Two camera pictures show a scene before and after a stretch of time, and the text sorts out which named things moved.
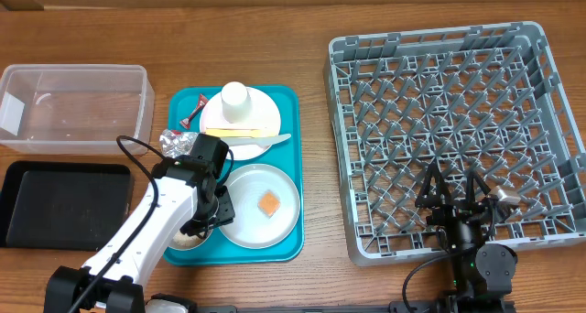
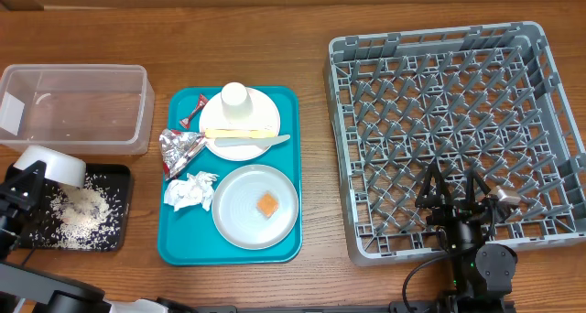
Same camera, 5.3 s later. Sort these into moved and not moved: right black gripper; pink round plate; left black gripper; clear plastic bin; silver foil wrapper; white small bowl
Moved: white small bowl; left black gripper
Not moved: silver foil wrapper; right black gripper; clear plastic bin; pink round plate
